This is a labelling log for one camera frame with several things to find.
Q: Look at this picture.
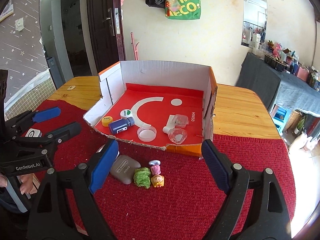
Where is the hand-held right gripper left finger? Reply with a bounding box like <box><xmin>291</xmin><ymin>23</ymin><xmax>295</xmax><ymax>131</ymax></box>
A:
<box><xmin>26</xmin><ymin>139</ymin><xmax>119</xmax><ymax>240</ymax></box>

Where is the pink box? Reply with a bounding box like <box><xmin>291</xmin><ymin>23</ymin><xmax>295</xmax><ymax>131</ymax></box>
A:
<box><xmin>296</xmin><ymin>66</ymin><xmax>310</xmax><ymax>82</ymax></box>

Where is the clear perfume bottle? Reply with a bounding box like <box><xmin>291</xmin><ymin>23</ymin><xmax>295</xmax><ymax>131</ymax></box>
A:
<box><xmin>162</xmin><ymin>126</ymin><xmax>188</xmax><ymax>145</ymax></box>

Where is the red tassel charm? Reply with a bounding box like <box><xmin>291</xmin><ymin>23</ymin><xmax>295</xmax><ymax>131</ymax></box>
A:
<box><xmin>165</xmin><ymin>1</ymin><xmax>175</xmax><ymax>18</ymax></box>

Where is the pink toy figurine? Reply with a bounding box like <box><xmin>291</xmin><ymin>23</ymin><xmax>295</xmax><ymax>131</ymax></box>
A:
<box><xmin>148</xmin><ymin>160</ymin><xmax>162</xmax><ymax>175</ymax></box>

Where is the side table with denim cloth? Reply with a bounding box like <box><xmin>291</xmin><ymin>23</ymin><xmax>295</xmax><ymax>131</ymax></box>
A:
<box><xmin>236</xmin><ymin>52</ymin><xmax>320</xmax><ymax>117</ymax></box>

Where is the blue bottle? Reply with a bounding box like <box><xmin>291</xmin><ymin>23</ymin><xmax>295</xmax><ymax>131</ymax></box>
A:
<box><xmin>108</xmin><ymin>117</ymin><xmax>136</xmax><ymax>134</ymax></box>

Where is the yellow bottle cap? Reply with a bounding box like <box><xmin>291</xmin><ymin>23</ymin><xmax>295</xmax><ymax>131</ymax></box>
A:
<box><xmin>101</xmin><ymin>116</ymin><xmax>116</xmax><ymax>127</ymax></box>

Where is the red knitted mat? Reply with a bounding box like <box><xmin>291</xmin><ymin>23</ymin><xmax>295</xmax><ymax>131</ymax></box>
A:
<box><xmin>25</xmin><ymin>100</ymin><xmax>297</xmax><ymax>240</ymax></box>

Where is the dark wooden door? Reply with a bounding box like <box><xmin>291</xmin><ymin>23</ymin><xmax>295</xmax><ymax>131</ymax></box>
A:
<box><xmin>86</xmin><ymin>0</ymin><xmax>127</xmax><ymax>74</ymax></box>

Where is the small white device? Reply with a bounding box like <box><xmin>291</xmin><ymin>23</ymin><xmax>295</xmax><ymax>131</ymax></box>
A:
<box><xmin>25</xmin><ymin>128</ymin><xmax>43</xmax><ymax>138</ymax></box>

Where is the blue plastic stool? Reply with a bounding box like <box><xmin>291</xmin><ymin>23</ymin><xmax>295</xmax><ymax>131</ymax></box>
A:
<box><xmin>274</xmin><ymin>107</ymin><xmax>292</xmax><ymax>130</ymax></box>

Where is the orange cardboard box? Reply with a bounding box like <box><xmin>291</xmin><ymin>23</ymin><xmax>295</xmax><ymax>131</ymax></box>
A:
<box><xmin>83</xmin><ymin>60</ymin><xmax>218</xmax><ymax>159</ymax></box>

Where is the clear round lid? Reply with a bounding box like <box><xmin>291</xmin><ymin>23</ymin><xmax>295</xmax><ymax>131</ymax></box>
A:
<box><xmin>137</xmin><ymin>126</ymin><xmax>157</xmax><ymax>142</ymax></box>

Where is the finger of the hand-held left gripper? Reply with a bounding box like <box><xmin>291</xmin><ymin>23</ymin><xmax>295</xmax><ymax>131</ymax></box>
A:
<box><xmin>11</xmin><ymin>121</ymin><xmax>82</xmax><ymax>155</ymax></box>
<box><xmin>4</xmin><ymin>107</ymin><xmax>61</xmax><ymax>137</ymax></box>

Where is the black basket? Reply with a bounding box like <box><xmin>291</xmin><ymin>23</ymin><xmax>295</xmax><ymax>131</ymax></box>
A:
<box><xmin>264</xmin><ymin>54</ymin><xmax>288</xmax><ymax>72</ymax></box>

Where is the green tote bag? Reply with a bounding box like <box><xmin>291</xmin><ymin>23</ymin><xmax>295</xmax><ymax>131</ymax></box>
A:
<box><xmin>164</xmin><ymin>0</ymin><xmax>202</xmax><ymax>20</ymax></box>

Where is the yellow toy figurine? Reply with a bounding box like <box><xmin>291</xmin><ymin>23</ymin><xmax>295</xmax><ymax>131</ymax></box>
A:
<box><xmin>151</xmin><ymin>174</ymin><xmax>165</xmax><ymax>188</ymax></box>

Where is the grey eyeshadow case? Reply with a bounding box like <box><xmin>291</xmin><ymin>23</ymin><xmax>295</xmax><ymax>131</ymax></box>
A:
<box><xmin>110</xmin><ymin>155</ymin><xmax>141</xmax><ymax>185</ymax></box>

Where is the wicker basket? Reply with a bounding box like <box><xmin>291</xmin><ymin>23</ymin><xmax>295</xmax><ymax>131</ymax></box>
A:
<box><xmin>285</xmin><ymin>110</ymin><xmax>303</xmax><ymax>130</ymax></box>

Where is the green rolled towel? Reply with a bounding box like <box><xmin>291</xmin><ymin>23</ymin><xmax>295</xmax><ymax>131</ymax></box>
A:
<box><xmin>133</xmin><ymin>167</ymin><xmax>152</xmax><ymax>188</ymax></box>

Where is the pink wall hook rack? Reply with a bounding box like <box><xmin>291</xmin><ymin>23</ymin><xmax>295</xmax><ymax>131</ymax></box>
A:
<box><xmin>130</xmin><ymin>32</ymin><xmax>139</xmax><ymax>61</ymax></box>

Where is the wall mirror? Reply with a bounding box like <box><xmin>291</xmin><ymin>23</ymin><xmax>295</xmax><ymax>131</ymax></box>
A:
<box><xmin>241</xmin><ymin>0</ymin><xmax>268</xmax><ymax>48</ymax></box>

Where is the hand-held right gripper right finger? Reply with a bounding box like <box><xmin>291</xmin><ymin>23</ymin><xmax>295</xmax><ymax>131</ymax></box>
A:
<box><xmin>201</xmin><ymin>139</ymin><xmax>292</xmax><ymax>240</ymax></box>

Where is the small clear plastic box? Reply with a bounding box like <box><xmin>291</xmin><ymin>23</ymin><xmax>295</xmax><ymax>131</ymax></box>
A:
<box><xmin>166</xmin><ymin>114</ymin><xmax>189</xmax><ymax>128</ymax></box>

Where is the person's left hand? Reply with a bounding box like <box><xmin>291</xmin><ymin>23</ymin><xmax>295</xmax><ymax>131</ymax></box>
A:
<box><xmin>0</xmin><ymin>173</ymin><xmax>34</xmax><ymax>194</ymax></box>

